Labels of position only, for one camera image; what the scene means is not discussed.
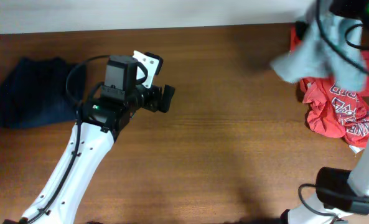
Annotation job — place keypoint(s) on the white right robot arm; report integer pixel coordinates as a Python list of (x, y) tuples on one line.
[(331, 48)]

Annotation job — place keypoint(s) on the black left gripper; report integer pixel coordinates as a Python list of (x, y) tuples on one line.
[(155, 102)]

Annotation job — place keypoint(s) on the dark navy folded garment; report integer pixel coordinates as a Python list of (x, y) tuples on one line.
[(34, 94)]

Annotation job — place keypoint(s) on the black garment on pile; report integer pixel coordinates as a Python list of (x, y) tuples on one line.
[(300, 28)]

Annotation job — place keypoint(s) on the red printed t-shirt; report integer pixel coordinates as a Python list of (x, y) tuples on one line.
[(335, 112)]

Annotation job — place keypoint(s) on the light blue-grey t-shirt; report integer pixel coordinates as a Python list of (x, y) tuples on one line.
[(314, 58)]

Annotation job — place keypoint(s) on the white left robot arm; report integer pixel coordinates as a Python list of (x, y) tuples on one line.
[(100, 121)]

